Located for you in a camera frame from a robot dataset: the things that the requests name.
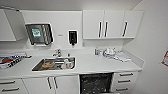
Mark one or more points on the orange bowl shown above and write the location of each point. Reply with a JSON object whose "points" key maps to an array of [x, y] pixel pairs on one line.
{"points": [[48, 64]]}

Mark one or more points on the small blue white bottle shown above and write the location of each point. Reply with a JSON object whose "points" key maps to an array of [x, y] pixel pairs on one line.
{"points": [[97, 51]]}

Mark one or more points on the white double-door sink cabinet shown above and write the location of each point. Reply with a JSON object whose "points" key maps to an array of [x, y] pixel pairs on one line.
{"points": [[63, 85]]}

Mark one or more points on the white cloth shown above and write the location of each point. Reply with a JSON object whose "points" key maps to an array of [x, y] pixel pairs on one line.
{"points": [[122, 57]]}

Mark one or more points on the stainless steel sink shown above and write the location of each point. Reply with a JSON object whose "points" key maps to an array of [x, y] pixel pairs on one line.
{"points": [[38, 67]]}

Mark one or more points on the stainless steel dishwasher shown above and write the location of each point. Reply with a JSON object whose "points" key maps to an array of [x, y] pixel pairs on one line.
{"points": [[96, 85]]}

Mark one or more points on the white three-door wall cabinet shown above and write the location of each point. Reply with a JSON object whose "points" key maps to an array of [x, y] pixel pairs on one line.
{"points": [[111, 21]]}

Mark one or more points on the dish rack with items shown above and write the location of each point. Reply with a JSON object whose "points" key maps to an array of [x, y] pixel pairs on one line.
{"points": [[11, 61]]}

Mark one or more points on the white drawer stack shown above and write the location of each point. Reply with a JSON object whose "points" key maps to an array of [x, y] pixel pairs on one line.
{"points": [[124, 81], [11, 87]]}

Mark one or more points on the black soap dispenser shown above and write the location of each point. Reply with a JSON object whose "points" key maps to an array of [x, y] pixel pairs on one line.
{"points": [[72, 37]]}

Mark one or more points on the chrome faucet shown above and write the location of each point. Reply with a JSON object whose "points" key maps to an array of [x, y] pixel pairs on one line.
{"points": [[57, 53]]}

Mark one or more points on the stack of white dishes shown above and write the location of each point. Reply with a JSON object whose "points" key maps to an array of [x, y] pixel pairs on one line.
{"points": [[109, 52]]}

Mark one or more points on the white cup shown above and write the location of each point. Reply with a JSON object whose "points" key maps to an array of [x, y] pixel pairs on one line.
{"points": [[67, 64]]}

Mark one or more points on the steel paper towel dispenser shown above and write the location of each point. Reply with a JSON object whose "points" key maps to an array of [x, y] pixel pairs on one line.
{"points": [[39, 33]]}

